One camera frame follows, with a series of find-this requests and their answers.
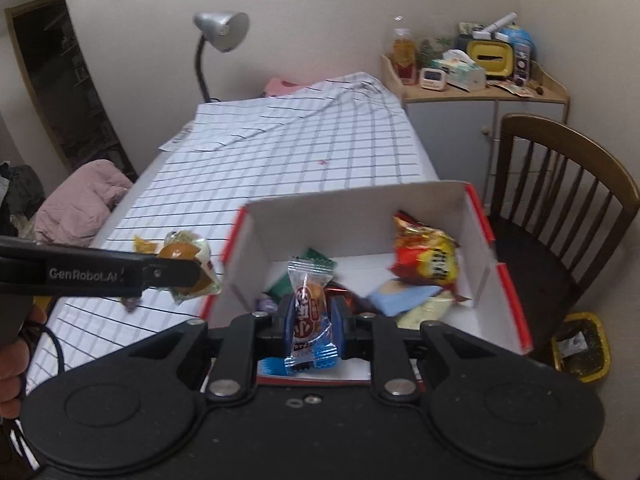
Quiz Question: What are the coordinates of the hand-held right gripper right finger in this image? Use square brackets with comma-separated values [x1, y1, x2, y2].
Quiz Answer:
[327, 295, 496, 404]

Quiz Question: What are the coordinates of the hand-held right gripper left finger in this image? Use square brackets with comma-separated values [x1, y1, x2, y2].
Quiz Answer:
[127, 295, 297, 402]

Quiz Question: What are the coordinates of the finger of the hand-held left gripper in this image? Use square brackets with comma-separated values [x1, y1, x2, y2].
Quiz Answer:
[142, 255, 202, 291]

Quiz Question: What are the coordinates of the clear-blue candy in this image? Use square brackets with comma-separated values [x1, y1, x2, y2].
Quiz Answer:
[284, 256, 340, 376]

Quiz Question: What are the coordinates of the small red shiny packet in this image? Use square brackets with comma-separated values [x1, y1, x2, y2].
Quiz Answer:
[327, 285, 368, 311]

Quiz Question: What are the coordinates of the braised egg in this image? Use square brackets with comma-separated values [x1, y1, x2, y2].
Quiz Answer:
[132, 230, 223, 306]

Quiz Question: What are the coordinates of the blue cookie packet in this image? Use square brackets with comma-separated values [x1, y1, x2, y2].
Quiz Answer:
[257, 356, 291, 377]

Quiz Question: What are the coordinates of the dark green snack packet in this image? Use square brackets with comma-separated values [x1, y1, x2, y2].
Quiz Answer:
[265, 247, 338, 301]

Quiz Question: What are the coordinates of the light blue snack packet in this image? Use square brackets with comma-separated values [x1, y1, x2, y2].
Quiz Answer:
[367, 280, 443, 317]

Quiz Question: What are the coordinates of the pale yellow snack packet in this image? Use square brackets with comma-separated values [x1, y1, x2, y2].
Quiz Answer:
[395, 287, 463, 331]

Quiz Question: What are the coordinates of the red and white cardboard box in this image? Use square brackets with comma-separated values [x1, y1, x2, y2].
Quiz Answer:
[200, 181, 533, 386]

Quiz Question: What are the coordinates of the red snack bag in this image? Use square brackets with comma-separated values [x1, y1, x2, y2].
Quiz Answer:
[389, 210, 461, 293]

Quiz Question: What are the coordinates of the person's left hand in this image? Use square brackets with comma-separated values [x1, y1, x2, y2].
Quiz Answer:
[0, 306, 48, 405]

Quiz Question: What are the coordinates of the pink padded jacket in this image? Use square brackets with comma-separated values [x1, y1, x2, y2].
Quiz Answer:
[31, 159, 135, 248]

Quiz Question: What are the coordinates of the dark clothes pile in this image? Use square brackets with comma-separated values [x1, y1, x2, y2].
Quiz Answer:
[0, 162, 46, 241]

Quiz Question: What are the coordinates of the white checkered tablecloth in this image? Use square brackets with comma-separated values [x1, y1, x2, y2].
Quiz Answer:
[25, 71, 441, 396]

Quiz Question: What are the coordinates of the dark wooden chair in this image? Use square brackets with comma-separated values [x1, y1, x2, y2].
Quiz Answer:
[482, 113, 640, 361]

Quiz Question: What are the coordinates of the pink cloth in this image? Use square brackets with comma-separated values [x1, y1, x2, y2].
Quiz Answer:
[263, 77, 311, 98]

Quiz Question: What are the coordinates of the wooden corner cabinet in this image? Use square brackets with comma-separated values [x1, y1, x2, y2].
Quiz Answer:
[380, 52, 571, 211]

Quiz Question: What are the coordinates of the silver desk lamp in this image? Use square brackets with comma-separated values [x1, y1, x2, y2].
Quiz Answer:
[192, 10, 251, 103]

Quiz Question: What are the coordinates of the yellow trash bin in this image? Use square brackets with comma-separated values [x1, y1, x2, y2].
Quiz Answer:
[550, 311, 612, 385]

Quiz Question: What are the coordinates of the pale green tissue box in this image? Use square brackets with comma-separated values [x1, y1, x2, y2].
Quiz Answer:
[431, 49, 488, 92]

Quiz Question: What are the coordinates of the orange drink bottle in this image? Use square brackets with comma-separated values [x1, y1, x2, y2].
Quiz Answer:
[390, 27, 418, 86]

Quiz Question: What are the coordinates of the small green plant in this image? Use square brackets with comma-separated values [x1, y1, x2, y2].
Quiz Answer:
[417, 35, 456, 66]

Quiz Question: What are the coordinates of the yellow tissue holder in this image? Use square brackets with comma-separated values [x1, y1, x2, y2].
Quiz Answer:
[466, 39, 516, 78]

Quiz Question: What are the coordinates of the small purple device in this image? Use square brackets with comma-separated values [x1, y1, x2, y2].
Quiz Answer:
[514, 42, 532, 81]

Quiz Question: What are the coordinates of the white handheld tool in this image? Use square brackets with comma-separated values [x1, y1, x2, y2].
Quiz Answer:
[472, 11, 518, 41]

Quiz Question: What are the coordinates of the blue globe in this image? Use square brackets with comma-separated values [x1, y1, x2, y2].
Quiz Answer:
[497, 25, 536, 61]

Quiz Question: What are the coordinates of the black cable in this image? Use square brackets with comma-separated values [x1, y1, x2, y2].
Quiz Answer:
[20, 322, 66, 376]

